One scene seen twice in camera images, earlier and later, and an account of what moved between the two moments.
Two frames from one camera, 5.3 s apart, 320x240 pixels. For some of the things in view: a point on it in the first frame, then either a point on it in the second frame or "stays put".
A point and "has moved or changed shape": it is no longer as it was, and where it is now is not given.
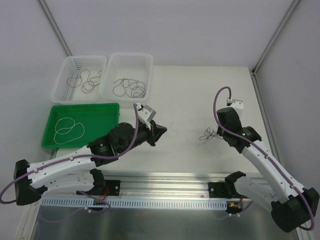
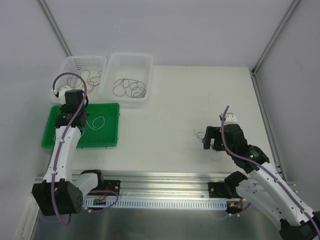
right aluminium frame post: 257,64 stays put
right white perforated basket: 127,76 stays put
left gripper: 153,135 -> 72,107
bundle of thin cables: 209,134 has moved or changed shape
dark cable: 88,86 stays put
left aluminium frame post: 55,27 stays put
